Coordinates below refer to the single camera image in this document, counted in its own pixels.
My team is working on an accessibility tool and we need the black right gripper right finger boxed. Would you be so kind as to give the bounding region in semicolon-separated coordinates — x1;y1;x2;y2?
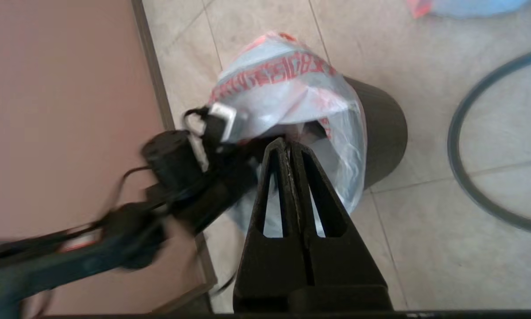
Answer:
290;141;394;311

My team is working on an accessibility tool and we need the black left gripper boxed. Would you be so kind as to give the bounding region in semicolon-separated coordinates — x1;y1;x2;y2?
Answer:
212;135;272;195

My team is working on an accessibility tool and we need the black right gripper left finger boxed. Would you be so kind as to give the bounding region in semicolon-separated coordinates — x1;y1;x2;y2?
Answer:
233;137;310;313

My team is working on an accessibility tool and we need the white bag with red print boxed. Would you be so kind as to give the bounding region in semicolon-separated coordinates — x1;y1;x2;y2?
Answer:
210;31;368;237

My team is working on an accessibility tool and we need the dark gray bin ring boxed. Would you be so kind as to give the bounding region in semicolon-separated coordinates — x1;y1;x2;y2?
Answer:
448;48;531;235

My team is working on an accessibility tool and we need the white red bag with rubbish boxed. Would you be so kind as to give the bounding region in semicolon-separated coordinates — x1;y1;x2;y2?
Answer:
407;0;531;19

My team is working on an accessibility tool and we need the black round trash bin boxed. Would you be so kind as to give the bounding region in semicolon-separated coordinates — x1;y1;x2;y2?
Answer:
343;78;408;189

